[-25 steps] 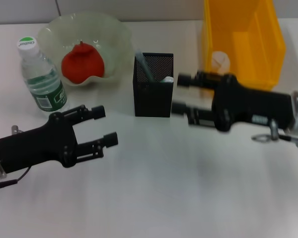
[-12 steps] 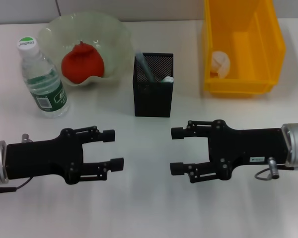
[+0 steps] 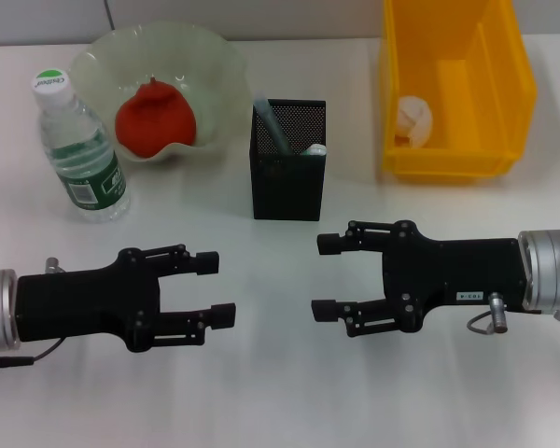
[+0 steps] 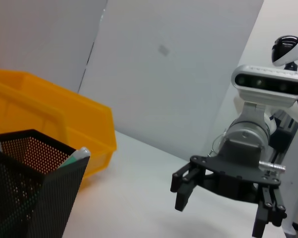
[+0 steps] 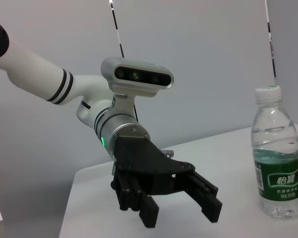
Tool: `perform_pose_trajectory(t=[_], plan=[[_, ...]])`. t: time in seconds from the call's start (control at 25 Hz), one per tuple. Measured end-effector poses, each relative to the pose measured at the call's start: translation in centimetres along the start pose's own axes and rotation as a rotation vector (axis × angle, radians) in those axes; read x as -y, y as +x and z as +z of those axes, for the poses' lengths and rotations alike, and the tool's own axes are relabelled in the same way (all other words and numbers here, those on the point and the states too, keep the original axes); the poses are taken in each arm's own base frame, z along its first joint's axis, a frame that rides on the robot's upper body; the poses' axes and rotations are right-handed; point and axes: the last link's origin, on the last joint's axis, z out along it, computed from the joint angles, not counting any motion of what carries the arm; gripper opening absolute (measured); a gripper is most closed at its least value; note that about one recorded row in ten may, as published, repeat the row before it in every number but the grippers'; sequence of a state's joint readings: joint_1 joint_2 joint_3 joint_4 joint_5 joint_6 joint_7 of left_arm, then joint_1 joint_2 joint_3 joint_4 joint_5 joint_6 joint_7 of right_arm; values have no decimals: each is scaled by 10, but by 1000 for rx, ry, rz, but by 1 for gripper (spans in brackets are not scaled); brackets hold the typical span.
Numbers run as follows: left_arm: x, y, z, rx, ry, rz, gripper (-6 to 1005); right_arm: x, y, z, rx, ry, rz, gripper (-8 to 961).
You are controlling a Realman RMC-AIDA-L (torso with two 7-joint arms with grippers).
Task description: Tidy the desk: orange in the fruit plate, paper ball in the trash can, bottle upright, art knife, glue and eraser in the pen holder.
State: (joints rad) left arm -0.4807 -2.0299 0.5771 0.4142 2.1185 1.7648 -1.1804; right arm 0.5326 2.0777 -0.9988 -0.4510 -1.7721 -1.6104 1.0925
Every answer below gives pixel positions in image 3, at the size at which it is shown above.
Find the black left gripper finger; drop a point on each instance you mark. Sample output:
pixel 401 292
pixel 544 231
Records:
pixel 224 315
pixel 207 262

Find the grey pen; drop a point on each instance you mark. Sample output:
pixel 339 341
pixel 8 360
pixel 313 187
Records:
pixel 273 123

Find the clear water bottle green label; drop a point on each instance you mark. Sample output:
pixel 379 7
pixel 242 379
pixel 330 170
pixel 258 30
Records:
pixel 84 163

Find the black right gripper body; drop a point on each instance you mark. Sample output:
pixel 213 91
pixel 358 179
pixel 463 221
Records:
pixel 462 270

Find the orange fruit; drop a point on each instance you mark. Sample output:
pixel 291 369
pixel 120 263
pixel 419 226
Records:
pixel 154 121

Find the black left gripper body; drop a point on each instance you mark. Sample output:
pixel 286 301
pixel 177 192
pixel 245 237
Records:
pixel 84 303

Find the pale green glass fruit plate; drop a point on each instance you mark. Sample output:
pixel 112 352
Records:
pixel 200 70

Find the green utility knife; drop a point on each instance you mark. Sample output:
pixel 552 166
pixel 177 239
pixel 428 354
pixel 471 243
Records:
pixel 315 149

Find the black mesh pen holder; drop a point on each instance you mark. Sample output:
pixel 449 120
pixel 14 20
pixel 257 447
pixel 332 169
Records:
pixel 287 186

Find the yellow plastic bin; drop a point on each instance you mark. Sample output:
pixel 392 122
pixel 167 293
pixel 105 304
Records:
pixel 471 93

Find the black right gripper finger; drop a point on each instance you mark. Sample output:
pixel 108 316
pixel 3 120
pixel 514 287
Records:
pixel 326 310
pixel 331 243

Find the white paper ball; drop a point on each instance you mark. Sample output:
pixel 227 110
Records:
pixel 415 119

